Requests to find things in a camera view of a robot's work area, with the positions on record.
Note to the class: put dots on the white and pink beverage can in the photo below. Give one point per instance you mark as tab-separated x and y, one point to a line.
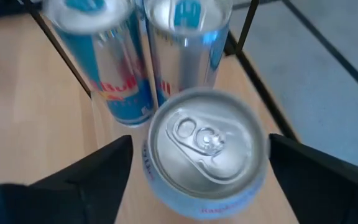
207	149

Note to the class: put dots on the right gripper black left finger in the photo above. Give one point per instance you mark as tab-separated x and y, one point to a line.
57	199

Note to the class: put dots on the blue silver Red Bull can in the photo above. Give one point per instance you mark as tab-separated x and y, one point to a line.
185	53
104	62

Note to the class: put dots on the wooden shelf black metal frame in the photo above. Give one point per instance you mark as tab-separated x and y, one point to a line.
106	132

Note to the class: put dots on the black metal table frame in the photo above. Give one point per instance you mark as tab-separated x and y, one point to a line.
259	87

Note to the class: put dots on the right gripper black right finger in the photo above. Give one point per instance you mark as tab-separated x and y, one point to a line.
328	186

